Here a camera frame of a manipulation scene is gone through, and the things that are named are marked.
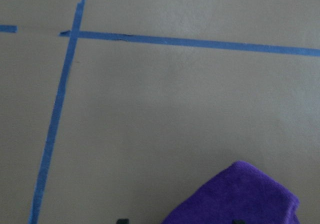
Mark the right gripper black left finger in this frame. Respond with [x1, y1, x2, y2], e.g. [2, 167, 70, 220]
[116, 219, 129, 224]

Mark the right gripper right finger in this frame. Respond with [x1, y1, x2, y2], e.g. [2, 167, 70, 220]
[232, 220, 243, 224]

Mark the purple cloth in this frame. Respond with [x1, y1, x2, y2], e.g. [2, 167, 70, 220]
[163, 161, 300, 224]

